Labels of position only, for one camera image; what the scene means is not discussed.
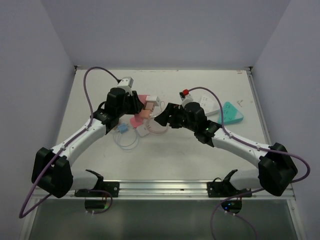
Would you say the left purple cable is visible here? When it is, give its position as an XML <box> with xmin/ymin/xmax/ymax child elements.
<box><xmin>18</xmin><ymin>66</ymin><xmax>122</xmax><ymax>219</ymax></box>

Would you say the pink triangular power strip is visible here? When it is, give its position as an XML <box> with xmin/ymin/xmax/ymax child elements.
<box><xmin>129</xmin><ymin>94</ymin><xmax>148</xmax><ymax>129</ymax></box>

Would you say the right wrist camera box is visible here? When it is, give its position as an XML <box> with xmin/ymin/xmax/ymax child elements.
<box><xmin>179</xmin><ymin>89</ymin><xmax>193</xmax><ymax>104</ymax></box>

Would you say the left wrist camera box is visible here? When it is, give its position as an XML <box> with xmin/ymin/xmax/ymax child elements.
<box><xmin>117</xmin><ymin>76</ymin><xmax>134</xmax><ymax>88</ymax></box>

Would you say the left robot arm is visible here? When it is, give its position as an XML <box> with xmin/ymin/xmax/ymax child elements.
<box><xmin>31</xmin><ymin>87</ymin><xmax>144</xmax><ymax>198</ymax></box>

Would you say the white charger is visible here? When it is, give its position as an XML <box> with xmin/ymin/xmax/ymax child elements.
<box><xmin>145</xmin><ymin>95</ymin><xmax>161</xmax><ymax>107</ymax></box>

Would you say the aluminium front rail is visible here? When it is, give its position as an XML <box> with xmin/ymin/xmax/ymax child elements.
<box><xmin>31</xmin><ymin>180</ymin><xmax>295</xmax><ymax>200</ymax></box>

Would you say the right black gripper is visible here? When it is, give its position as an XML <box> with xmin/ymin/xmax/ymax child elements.
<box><xmin>154</xmin><ymin>103</ymin><xmax>197</xmax><ymax>133</ymax></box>

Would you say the white plug adapter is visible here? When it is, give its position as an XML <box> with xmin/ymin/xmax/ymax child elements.
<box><xmin>136</xmin><ymin>125</ymin><xmax>150</xmax><ymax>137</ymax></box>

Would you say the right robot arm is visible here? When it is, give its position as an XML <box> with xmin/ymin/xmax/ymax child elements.
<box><xmin>154</xmin><ymin>102</ymin><xmax>298</xmax><ymax>197</ymax></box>

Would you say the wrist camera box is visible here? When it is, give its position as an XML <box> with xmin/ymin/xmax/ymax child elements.
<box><xmin>117</xmin><ymin>76</ymin><xmax>134</xmax><ymax>88</ymax></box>
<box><xmin>179</xmin><ymin>89</ymin><xmax>193</xmax><ymax>104</ymax></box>

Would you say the white power strip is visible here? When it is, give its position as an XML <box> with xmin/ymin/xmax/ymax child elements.
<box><xmin>199</xmin><ymin>94</ymin><xmax>220</xmax><ymax>117</ymax></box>

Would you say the blue charger plug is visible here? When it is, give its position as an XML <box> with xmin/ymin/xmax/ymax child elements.
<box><xmin>117</xmin><ymin>123</ymin><xmax>129</xmax><ymax>134</ymax></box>

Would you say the pink thin cable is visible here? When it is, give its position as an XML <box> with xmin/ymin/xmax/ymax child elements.
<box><xmin>146</xmin><ymin>100</ymin><xmax>171</xmax><ymax>135</ymax></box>

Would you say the peach plug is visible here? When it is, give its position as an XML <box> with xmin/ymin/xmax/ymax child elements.
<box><xmin>139</xmin><ymin>102</ymin><xmax>155</xmax><ymax>120</ymax></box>

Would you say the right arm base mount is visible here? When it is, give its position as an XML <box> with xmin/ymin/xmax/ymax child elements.
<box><xmin>206</xmin><ymin>169</ymin><xmax>252</xmax><ymax>198</ymax></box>

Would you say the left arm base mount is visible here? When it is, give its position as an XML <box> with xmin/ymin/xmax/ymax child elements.
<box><xmin>71</xmin><ymin>169</ymin><xmax>120</xmax><ymax>198</ymax></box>

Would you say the teal triangular power strip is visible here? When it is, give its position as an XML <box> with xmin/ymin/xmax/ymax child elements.
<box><xmin>217</xmin><ymin>101</ymin><xmax>244</xmax><ymax>125</ymax></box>

